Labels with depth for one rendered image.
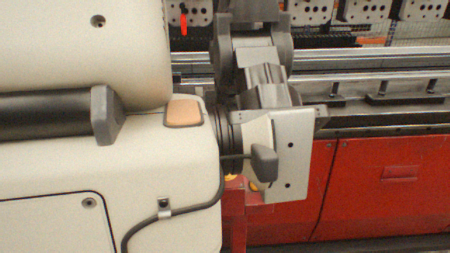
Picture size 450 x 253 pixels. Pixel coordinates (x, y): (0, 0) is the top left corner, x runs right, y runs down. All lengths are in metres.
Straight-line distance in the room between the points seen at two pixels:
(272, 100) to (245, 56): 0.08
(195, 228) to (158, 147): 0.07
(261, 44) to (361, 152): 0.92
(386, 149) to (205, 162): 1.13
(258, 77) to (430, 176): 1.26
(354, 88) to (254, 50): 0.90
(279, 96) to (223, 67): 0.09
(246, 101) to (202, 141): 0.12
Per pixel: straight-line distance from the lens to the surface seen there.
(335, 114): 1.11
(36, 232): 0.26
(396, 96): 1.29
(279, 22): 0.41
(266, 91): 0.32
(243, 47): 0.37
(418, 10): 1.23
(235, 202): 0.89
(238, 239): 1.11
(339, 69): 1.49
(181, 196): 0.22
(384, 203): 1.52
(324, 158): 1.20
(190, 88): 1.07
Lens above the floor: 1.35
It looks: 31 degrees down
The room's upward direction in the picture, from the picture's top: straight up
